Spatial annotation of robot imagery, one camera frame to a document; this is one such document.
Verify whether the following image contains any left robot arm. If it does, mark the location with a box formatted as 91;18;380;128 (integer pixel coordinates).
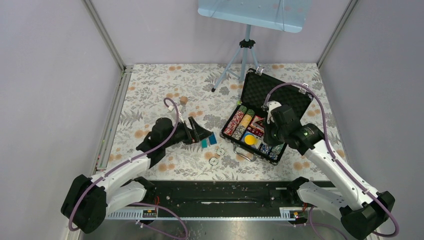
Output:
60;117;213;234

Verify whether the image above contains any blue lego brick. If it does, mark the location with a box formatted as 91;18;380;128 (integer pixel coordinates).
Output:
208;134;217;145

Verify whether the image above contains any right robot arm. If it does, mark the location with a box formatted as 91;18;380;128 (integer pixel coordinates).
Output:
263;101;395;240

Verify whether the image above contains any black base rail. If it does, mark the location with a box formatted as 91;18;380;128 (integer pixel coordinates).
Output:
109;180;335;219

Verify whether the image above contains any floral table cloth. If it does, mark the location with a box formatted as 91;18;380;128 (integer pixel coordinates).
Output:
99;63;326;181

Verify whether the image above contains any purple cable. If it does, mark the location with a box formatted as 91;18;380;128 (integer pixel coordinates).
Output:
67;97;189;240
263;82;400;240

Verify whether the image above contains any red card deck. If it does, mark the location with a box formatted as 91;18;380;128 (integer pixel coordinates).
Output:
248;115;266;133

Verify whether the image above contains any brown wooden cube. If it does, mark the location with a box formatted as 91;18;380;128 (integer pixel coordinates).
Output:
179;96;188;105

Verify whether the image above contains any teal rectangular block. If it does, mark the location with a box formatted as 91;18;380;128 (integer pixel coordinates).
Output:
201;139;208;149

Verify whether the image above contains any yellow round button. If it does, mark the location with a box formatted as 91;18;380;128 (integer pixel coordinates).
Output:
243;134;258;146

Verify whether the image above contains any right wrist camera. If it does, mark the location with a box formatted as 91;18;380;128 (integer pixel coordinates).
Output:
266;101;282;124

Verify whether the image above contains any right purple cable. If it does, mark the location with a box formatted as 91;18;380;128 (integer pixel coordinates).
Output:
263;82;400;240

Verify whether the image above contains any black poker case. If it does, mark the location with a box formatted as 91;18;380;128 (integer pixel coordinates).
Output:
220;68;314;165

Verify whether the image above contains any light blue perforated board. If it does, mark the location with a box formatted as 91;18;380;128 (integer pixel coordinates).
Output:
198;0;312;33

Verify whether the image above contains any blue tripod stand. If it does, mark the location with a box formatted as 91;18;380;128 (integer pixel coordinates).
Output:
211;24;259;93

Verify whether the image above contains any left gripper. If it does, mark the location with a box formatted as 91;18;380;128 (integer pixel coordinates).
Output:
163;116;212;149

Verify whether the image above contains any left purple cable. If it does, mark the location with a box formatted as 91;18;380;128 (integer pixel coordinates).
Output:
67;97;189;240

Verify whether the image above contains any clear all-in triangle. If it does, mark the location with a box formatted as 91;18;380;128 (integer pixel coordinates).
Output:
250;116;265;131

